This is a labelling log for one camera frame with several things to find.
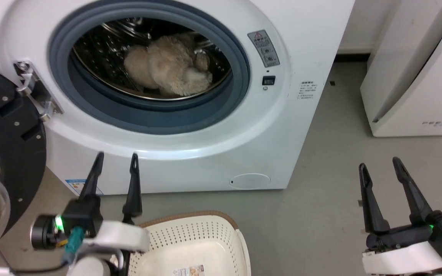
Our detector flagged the blue energy label sticker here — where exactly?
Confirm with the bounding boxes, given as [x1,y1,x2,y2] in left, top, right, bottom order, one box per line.
[65,179,104,197]

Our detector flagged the left gripper cable teal plug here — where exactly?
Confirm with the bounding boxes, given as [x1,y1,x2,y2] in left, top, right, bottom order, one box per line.
[14,226,86,274]

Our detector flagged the steel washing machine drum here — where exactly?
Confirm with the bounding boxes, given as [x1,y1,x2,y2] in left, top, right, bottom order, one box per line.
[71,17,232,101]

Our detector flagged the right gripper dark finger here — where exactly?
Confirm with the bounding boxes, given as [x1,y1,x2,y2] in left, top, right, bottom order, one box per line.
[392,156,442,227]
[358,163,391,235]

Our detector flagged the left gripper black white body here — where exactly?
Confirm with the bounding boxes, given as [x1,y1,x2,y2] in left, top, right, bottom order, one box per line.
[62,196,151,252]

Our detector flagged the white floor appliance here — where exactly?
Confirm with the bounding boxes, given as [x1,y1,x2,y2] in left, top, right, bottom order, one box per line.
[360,0,442,138]

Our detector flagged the grey rubber door gasket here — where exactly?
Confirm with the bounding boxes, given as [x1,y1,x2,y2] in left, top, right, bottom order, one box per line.
[48,1,251,135]

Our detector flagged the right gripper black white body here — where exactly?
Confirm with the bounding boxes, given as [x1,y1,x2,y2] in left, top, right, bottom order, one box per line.
[361,210,442,275]

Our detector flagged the white washing machine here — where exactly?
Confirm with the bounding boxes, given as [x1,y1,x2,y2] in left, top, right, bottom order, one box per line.
[0,0,356,197]

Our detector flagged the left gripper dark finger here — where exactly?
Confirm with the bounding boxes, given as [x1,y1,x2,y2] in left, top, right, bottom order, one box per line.
[122,153,143,225]
[78,151,105,200]

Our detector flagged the grey warning sticker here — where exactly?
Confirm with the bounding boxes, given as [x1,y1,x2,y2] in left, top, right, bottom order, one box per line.
[247,30,280,68]

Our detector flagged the basket product sticker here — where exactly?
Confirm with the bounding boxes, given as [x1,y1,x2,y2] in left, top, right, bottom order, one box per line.
[172,265,205,276]

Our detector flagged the cream perforated laundry basket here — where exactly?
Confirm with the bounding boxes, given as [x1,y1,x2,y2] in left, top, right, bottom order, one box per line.
[127,210,251,276]

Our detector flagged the round filter cover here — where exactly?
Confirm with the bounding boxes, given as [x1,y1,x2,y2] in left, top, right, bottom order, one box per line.
[229,173,271,190]

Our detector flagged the metal door hinge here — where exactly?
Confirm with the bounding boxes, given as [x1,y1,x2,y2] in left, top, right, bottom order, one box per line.
[13,60,63,122]

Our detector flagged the beige plush toy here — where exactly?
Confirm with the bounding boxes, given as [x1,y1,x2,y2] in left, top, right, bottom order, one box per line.
[124,34,213,96]

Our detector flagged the black glass washing machine door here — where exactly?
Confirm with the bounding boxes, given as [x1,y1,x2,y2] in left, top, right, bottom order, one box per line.
[0,61,48,255]

